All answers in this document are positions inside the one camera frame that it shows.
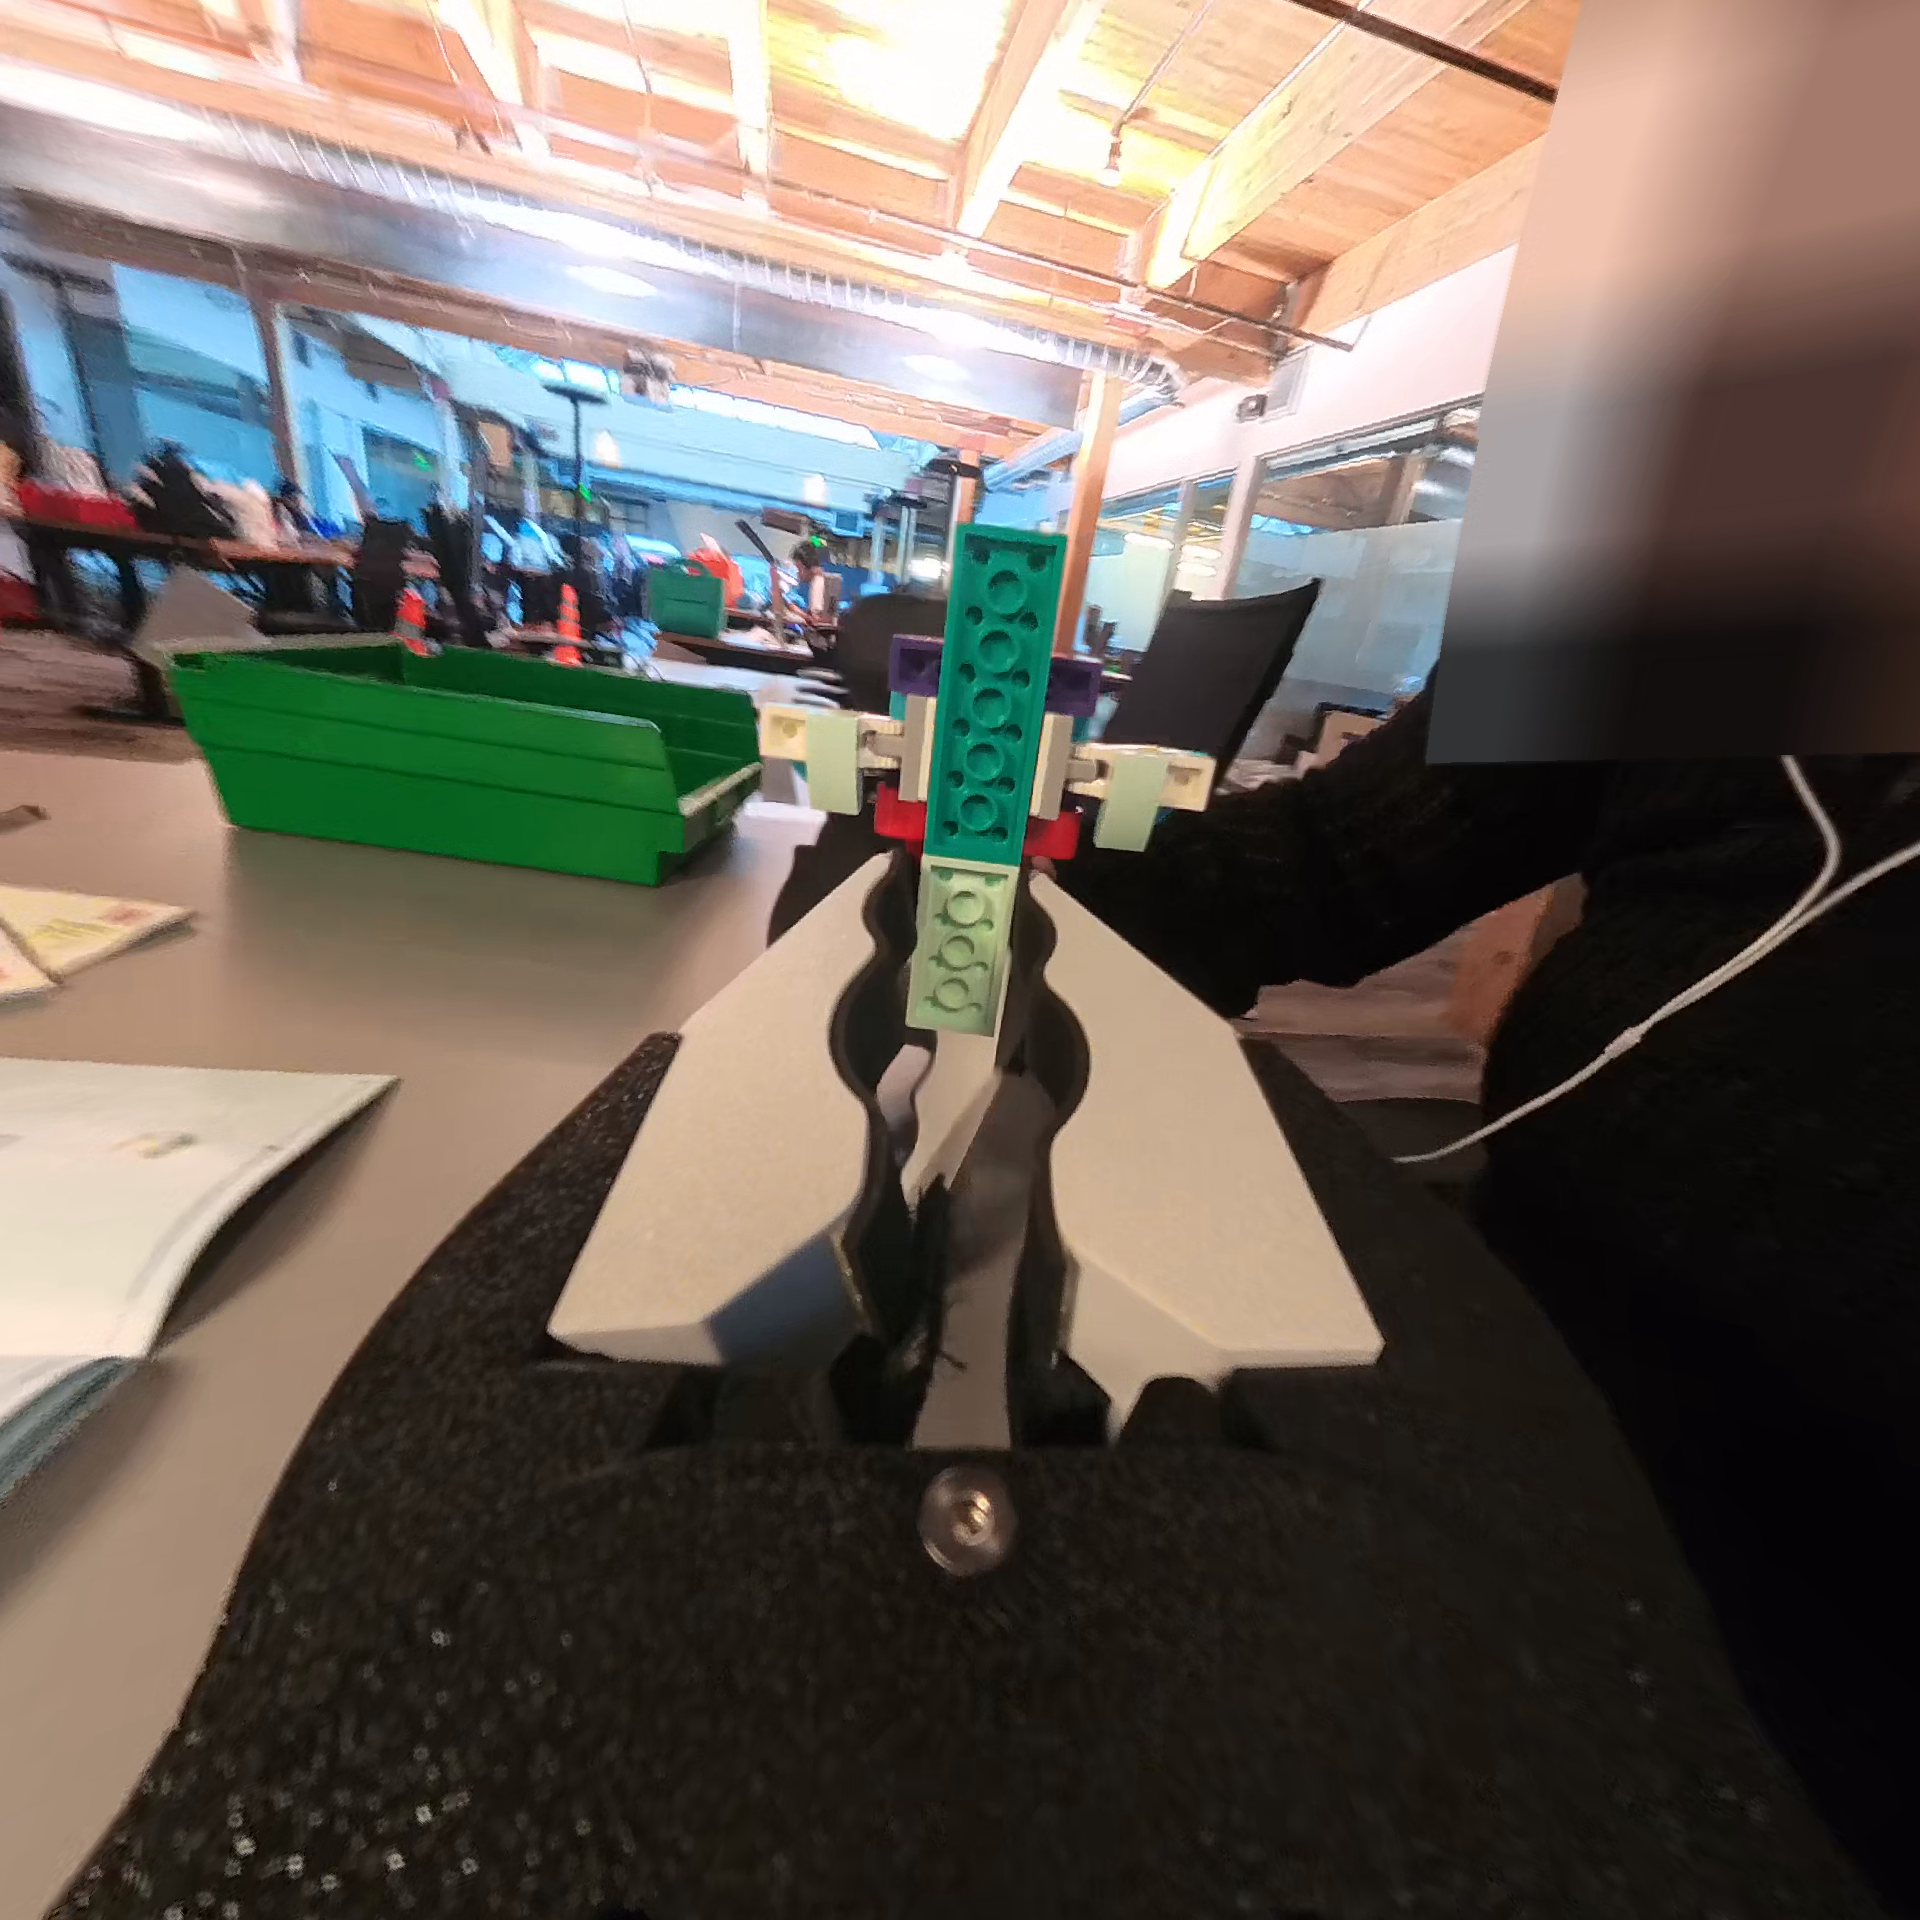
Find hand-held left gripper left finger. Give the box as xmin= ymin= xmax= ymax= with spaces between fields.
xmin=546 ymin=858 xmax=938 ymax=1450

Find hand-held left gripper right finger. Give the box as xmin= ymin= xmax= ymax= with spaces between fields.
xmin=907 ymin=874 xmax=1384 ymax=1452

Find colourful lego model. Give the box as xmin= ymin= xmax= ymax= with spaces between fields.
xmin=759 ymin=526 xmax=1215 ymax=1041

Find open lego instruction booklet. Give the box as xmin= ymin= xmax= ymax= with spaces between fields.
xmin=0 ymin=1056 xmax=399 ymax=1502

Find brown cardboard box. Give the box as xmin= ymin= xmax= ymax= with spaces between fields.
xmin=1241 ymin=874 xmax=1589 ymax=1116

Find green plastic bin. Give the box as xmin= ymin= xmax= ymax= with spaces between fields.
xmin=163 ymin=638 xmax=763 ymax=890

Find person in black sweater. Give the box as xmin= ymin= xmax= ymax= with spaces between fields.
xmin=1049 ymin=660 xmax=1920 ymax=1920

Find black office chair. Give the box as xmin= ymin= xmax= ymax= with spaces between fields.
xmin=830 ymin=592 xmax=961 ymax=710
xmin=1135 ymin=577 xmax=1325 ymax=770

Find small green crate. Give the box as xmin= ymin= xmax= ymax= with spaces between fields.
xmin=641 ymin=555 xmax=731 ymax=641

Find folded instruction leaflet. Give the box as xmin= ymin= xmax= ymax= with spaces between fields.
xmin=0 ymin=882 xmax=199 ymax=1004

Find white earphone cable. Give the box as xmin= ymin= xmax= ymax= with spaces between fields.
xmin=1392 ymin=755 xmax=1920 ymax=1168

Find wooden support post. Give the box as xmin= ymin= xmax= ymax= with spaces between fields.
xmin=1070 ymin=372 xmax=1129 ymax=605

